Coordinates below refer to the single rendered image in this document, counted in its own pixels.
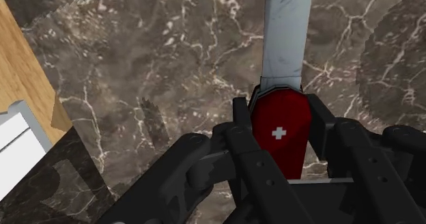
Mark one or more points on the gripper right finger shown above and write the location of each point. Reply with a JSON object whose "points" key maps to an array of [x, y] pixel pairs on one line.
{"points": [[362, 156]]}

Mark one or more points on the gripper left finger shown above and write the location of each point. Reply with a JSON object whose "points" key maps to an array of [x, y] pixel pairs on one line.
{"points": [[253, 170]]}

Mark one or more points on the white cabinet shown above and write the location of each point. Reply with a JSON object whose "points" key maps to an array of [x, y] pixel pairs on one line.
{"points": [[16, 150]]}

